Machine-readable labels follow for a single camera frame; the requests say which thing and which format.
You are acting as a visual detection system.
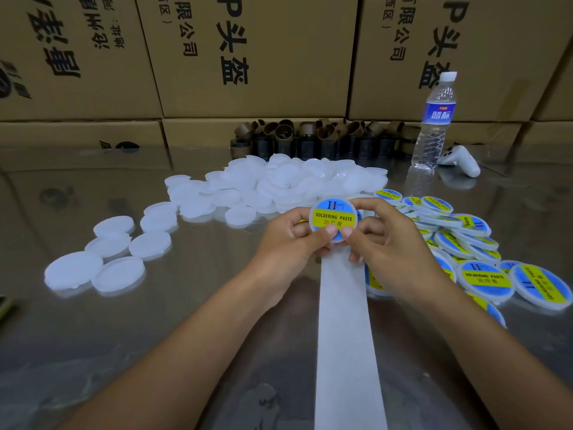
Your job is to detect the person's left forearm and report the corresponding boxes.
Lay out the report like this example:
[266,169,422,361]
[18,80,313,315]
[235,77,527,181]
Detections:
[63,275,277,430]

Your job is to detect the stack of brown cardboard boxes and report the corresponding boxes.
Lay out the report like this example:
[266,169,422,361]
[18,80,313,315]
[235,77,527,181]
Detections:
[0,0,573,151]

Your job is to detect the white handheld controller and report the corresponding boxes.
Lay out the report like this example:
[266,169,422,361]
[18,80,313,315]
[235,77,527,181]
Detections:
[439,145,482,178]

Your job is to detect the person's right forearm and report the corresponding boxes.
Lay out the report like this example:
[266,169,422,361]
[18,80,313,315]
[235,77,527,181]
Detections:
[419,282,573,430]

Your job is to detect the row of dark cardboard tubes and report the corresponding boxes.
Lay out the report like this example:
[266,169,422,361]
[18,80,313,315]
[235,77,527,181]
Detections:
[230,119,417,160]

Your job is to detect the clear plastic water bottle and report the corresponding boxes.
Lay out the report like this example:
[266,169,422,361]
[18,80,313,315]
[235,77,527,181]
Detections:
[412,71,458,171]

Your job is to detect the person's left hand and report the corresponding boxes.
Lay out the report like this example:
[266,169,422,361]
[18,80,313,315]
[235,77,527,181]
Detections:
[249,208,341,307]

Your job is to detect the sticker roll with backing strip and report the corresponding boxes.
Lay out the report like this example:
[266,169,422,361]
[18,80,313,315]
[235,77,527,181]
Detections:
[313,250,389,430]

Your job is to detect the pile of white plastic lids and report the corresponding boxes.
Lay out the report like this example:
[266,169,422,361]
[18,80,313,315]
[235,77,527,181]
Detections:
[44,153,389,296]

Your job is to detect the person's right hand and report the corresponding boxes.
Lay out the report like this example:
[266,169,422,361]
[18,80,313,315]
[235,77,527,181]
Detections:
[340,198,451,307]

